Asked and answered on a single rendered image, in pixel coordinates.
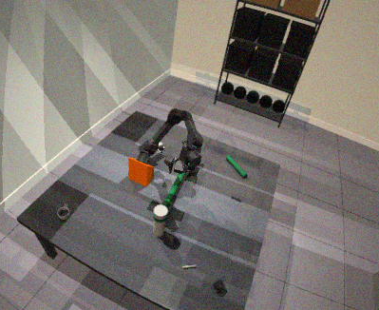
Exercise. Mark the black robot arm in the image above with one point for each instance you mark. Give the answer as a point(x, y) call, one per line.
point(190, 152)

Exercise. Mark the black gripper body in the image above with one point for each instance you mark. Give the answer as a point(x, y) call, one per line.
point(170, 160)

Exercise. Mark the grey cylindrical post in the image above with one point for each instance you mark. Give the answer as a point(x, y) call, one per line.
point(160, 213)

